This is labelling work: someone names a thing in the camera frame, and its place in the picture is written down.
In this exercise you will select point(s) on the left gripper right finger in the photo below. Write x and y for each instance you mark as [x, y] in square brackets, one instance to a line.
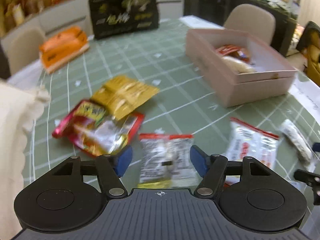
[211, 168]

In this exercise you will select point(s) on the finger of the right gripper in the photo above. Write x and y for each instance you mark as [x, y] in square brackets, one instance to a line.
[316, 147]
[308, 178]

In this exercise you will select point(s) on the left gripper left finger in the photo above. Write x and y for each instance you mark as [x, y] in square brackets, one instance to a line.
[110, 169]

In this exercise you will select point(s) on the clear white red-top snack packet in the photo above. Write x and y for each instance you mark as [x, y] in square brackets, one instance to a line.
[166, 161]

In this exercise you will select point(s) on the blue clear candy packet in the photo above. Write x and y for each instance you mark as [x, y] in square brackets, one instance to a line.
[293, 134]

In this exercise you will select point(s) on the red yellow snack bag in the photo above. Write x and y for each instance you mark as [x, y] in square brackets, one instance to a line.
[90, 127]

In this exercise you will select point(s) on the white red-edged snack bag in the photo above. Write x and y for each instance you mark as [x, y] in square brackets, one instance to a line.
[248, 141]

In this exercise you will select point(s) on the green grid tablecloth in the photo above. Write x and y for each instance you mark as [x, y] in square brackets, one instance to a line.
[185, 103]

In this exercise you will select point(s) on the pink open storage box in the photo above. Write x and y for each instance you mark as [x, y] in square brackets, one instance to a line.
[273, 77]

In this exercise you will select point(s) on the bread roll in box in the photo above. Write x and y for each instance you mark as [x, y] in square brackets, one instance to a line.
[237, 65]

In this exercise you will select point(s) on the cream tote bag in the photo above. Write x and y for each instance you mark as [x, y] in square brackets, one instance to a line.
[19, 110]

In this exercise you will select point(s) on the dark display cabinet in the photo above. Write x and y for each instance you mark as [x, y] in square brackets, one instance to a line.
[285, 25]

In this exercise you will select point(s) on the orange tissue pack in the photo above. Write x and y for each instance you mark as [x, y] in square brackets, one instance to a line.
[62, 48]

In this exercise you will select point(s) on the beige chair right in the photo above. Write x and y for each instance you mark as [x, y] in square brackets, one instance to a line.
[252, 19]

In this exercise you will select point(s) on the beige chair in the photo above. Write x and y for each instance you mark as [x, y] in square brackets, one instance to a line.
[24, 49]
[252, 19]

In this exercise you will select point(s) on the beige chair left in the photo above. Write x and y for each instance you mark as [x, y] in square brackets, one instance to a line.
[24, 49]

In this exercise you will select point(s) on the black gift box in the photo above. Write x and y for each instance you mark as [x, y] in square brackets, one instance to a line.
[114, 17]

